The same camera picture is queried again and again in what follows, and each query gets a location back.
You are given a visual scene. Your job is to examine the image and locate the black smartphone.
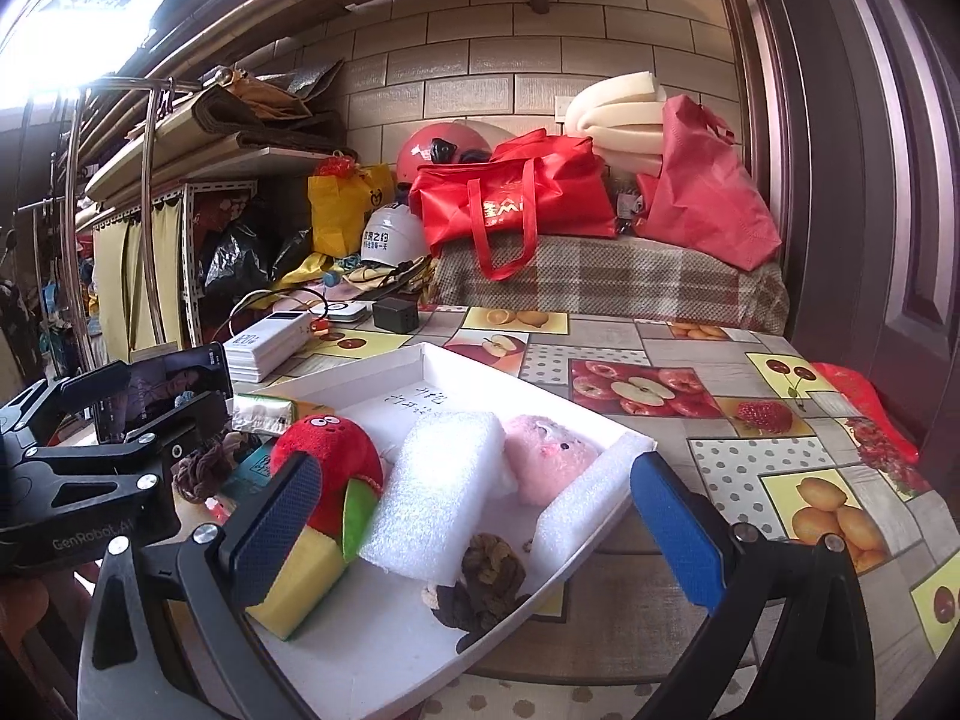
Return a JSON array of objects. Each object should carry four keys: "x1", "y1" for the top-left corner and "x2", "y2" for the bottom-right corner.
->
[{"x1": 96, "y1": 343, "x2": 235, "y2": 445}]

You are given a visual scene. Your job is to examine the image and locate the folded brown mat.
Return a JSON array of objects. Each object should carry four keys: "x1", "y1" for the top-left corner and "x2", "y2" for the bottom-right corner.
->
[{"x1": 191, "y1": 64, "x2": 357, "y2": 155}]

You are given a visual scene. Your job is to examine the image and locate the grey brown scrunchie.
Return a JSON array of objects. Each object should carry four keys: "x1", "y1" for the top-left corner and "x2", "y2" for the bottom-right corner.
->
[{"x1": 172, "y1": 435, "x2": 245, "y2": 503}]

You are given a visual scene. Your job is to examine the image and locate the yellow sponge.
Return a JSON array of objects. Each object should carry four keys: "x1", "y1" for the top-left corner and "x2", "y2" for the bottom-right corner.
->
[{"x1": 246, "y1": 521, "x2": 352, "y2": 642}]

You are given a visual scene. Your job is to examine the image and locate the cream foam roll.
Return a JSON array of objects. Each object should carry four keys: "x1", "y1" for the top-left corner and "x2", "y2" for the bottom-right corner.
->
[{"x1": 564, "y1": 71, "x2": 670, "y2": 173}]

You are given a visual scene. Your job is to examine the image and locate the yellow curtain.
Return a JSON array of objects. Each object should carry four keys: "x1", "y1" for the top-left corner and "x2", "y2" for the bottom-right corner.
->
[{"x1": 94, "y1": 202, "x2": 188, "y2": 361}]

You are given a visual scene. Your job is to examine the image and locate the grey panelled door leaf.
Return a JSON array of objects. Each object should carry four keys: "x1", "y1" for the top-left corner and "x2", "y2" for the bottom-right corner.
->
[{"x1": 712, "y1": 0, "x2": 960, "y2": 466}]

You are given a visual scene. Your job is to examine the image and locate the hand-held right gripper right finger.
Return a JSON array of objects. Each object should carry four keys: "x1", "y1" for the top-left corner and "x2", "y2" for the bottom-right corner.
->
[{"x1": 630, "y1": 450, "x2": 878, "y2": 720}]

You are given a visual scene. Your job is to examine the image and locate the white flat charger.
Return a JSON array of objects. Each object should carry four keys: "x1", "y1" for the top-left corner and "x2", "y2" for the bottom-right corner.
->
[{"x1": 304, "y1": 301, "x2": 374, "y2": 325}]

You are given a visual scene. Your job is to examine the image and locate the black box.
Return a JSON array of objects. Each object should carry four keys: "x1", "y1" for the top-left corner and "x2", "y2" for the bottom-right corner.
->
[{"x1": 373, "y1": 298, "x2": 419, "y2": 335}]

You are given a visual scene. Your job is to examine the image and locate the white shallow tray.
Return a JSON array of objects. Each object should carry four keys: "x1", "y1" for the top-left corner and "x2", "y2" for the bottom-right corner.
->
[{"x1": 232, "y1": 341, "x2": 659, "y2": 720}]

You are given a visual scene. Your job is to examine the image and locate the white helmet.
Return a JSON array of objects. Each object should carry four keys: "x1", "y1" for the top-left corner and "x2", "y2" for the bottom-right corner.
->
[{"x1": 360, "y1": 204, "x2": 432, "y2": 269}]

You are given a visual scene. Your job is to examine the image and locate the steel clothes rack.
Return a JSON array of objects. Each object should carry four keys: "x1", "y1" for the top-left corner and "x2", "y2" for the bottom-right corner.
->
[{"x1": 15, "y1": 75, "x2": 181, "y2": 361}]

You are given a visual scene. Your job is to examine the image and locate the red plush toy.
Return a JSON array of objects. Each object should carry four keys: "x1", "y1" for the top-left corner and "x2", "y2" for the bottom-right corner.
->
[{"x1": 268, "y1": 412, "x2": 385, "y2": 563}]

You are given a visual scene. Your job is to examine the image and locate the yellow tissue pack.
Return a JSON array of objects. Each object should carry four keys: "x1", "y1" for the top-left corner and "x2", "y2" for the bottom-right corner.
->
[{"x1": 232, "y1": 394, "x2": 316, "y2": 436}]

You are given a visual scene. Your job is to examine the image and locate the pink-red fabric bag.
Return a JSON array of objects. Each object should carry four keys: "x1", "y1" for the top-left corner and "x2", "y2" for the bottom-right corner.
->
[{"x1": 636, "y1": 95, "x2": 783, "y2": 271}]

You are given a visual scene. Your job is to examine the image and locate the plaid cloth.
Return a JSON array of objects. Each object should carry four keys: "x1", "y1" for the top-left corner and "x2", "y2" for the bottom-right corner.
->
[{"x1": 427, "y1": 229, "x2": 792, "y2": 335}]

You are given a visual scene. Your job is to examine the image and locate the glossy red tote bag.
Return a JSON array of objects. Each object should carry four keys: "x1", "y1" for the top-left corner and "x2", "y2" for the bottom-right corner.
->
[{"x1": 409, "y1": 129, "x2": 620, "y2": 282}]

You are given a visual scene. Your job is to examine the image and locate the white foam sheet roll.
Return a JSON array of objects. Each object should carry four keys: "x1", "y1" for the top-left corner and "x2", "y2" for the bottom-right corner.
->
[{"x1": 358, "y1": 411, "x2": 511, "y2": 586}]

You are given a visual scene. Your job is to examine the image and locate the yellow cloth pile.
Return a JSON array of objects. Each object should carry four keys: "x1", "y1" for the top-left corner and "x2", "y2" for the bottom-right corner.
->
[{"x1": 277, "y1": 251, "x2": 440, "y2": 308}]

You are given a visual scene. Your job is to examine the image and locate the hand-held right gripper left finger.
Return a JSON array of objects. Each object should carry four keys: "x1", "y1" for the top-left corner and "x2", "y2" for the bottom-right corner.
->
[{"x1": 79, "y1": 450, "x2": 323, "y2": 720}]

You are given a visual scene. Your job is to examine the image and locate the yellow bag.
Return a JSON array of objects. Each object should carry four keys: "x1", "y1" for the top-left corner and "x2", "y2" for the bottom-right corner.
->
[{"x1": 306, "y1": 157, "x2": 398, "y2": 256}]

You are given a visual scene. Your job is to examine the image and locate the red printed bag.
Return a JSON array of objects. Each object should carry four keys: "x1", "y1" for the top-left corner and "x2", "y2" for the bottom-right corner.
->
[{"x1": 810, "y1": 361, "x2": 922, "y2": 466}]

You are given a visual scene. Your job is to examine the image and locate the small white foam block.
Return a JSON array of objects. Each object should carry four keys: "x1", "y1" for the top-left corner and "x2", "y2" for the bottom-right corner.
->
[{"x1": 534, "y1": 442, "x2": 638, "y2": 580}]

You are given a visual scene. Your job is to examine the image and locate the pink plush toy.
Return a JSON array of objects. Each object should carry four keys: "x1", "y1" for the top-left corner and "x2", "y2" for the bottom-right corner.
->
[{"x1": 499, "y1": 414, "x2": 605, "y2": 509}]

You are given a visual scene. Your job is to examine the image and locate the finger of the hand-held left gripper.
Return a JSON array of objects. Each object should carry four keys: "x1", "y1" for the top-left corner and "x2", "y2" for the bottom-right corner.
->
[
  {"x1": 0, "y1": 390, "x2": 230, "y2": 486},
  {"x1": 0, "y1": 361, "x2": 134, "y2": 451}
]

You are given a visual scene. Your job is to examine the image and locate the metal shelf rack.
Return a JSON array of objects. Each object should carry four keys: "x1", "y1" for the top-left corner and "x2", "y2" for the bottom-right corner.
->
[{"x1": 75, "y1": 146, "x2": 353, "y2": 361}]

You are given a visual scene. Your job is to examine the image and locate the white power bank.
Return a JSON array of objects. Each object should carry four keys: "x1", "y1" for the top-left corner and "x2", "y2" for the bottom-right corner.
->
[{"x1": 223, "y1": 309, "x2": 316, "y2": 383}]

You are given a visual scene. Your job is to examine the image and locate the dark brown scrunchie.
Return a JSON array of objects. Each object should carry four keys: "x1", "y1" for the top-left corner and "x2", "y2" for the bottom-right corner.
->
[{"x1": 431, "y1": 581, "x2": 526, "y2": 635}]

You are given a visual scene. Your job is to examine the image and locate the golden brown scrunchie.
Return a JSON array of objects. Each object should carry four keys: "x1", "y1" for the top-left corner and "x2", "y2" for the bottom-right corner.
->
[{"x1": 459, "y1": 532, "x2": 530, "y2": 601}]

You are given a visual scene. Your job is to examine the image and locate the teal tissue pack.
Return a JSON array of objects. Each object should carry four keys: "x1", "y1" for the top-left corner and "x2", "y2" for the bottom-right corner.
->
[{"x1": 221, "y1": 439, "x2": 278, "y2": 500}]

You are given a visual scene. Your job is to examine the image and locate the black plastic bag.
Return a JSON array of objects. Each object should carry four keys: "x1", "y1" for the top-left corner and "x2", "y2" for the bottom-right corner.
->
[{"x1": 201, "y1": 221, "x2": 312, "y2": 297}]

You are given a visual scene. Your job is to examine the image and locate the red helmet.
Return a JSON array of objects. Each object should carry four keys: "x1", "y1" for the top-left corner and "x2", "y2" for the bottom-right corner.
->
[{"x1": 395, "y1": 124, "x2": 496, "y2": 185}]

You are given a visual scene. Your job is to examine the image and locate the fruit print tablecloth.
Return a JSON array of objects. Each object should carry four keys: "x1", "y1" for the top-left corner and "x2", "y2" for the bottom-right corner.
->
[{"x1": 225, "y1": 304, "x2": 960, "y2": 720}]

